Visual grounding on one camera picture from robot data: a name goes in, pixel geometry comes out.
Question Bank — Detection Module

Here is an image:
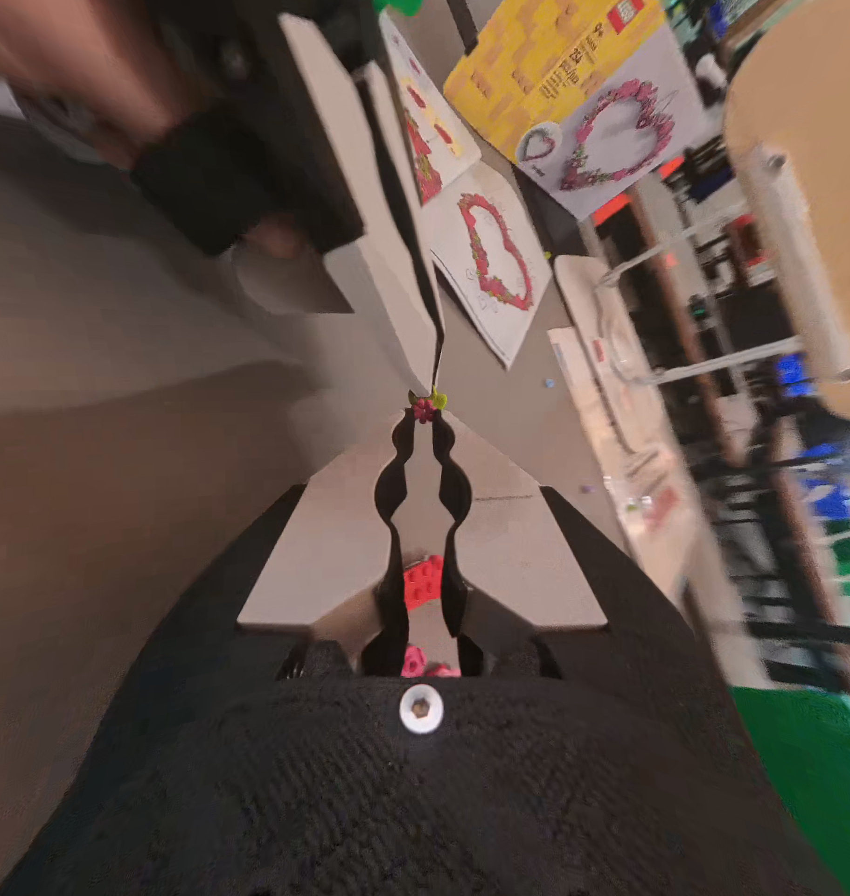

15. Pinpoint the person's left hand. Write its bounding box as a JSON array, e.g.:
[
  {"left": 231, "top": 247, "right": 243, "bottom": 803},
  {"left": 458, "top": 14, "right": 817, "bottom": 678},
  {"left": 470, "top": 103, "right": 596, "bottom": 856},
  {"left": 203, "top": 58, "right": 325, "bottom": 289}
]
[{"left": 0, "top": 0, "right": 189, "bottom": 170}]

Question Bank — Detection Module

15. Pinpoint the lego instruction booklet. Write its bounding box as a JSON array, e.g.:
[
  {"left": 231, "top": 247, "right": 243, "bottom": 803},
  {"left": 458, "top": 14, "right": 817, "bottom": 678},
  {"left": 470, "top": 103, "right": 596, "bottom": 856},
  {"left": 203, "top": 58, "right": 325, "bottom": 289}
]
[{"left": 379, "top": 10, "right": 554, "bottom": 371}]

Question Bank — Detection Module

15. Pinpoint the white plastic parts bag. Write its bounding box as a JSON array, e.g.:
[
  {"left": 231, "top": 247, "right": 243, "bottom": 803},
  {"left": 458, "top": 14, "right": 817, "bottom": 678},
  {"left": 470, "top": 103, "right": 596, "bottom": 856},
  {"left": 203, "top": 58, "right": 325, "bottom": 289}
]
[{"left": 547, "top": 254, "right": 702, "bottom": 561}]

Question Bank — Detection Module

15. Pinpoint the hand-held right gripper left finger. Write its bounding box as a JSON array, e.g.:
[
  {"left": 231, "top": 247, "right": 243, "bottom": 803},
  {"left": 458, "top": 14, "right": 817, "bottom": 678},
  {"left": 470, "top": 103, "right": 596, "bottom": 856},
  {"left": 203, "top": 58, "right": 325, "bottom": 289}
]
[{"left": 236, "top": 409, "right": 417, "bottom": 678}]

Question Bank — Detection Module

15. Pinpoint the green plastic bin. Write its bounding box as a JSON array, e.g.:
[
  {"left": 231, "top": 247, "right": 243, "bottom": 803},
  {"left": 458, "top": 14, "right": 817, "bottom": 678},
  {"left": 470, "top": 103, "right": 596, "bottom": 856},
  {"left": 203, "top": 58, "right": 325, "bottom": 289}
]
[{"left": 729, "top": 686, "right": 850, "bottom": 896}]

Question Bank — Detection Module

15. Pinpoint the yellow lego box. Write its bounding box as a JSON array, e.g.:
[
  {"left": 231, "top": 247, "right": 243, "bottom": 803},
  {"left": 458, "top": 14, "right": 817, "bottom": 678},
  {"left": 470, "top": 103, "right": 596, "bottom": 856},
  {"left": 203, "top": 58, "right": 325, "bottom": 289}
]
[{"left": 442, "top": 0, "right": 710, "bottom": 222}]

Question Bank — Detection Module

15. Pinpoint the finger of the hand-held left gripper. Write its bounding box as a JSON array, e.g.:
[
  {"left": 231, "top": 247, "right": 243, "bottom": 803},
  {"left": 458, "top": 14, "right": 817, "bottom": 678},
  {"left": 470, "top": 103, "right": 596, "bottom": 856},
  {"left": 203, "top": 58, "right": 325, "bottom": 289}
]
[
  {"left": 280, "top": 14, "right": 440, "bottom": 394},
  {"left": 364, "top": 62, "right": 446, "bottom": 394}
]

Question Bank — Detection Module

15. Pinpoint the brown wooden post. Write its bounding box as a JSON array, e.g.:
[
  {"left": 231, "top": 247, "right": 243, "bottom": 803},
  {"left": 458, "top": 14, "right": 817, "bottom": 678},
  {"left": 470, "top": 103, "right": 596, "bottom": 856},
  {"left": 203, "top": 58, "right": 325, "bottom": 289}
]
[
  {"left": 627, "top": 188, "right": 748, "bottom": 466},
  {"left": 766, "top": 420, "right": 850, "bottom": 697}
]

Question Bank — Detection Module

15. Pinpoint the small pink lego flower piece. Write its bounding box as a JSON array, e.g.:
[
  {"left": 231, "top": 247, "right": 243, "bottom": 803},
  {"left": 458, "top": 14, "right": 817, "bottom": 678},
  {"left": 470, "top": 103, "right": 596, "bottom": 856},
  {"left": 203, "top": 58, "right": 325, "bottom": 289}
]
[{"left": 407, "top": 385, "right": 448, "bottom": 425}]

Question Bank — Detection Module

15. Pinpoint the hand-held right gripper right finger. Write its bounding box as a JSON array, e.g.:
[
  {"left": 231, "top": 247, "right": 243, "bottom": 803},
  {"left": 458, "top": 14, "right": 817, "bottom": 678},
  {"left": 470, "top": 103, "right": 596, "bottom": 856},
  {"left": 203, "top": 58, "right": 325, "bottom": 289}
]
[{"left": 431, "top": 410, "right": 609, "bottom": 678}]

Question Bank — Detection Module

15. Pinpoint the red lego plate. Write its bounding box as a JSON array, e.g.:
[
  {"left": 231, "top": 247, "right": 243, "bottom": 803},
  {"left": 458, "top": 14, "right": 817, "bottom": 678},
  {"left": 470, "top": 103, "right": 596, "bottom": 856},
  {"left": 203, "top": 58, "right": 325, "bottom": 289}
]
[{"left": 403, "top": 555, "right": 446, "bottom": 610}]

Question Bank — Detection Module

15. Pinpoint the beige wooden chair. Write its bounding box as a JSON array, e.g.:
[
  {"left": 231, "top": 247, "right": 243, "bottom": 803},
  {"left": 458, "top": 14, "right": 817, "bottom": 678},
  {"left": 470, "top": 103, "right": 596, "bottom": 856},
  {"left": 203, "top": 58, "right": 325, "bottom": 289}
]
[{"left": 593, "top": 0, "right": 850, "bottom": 424}]

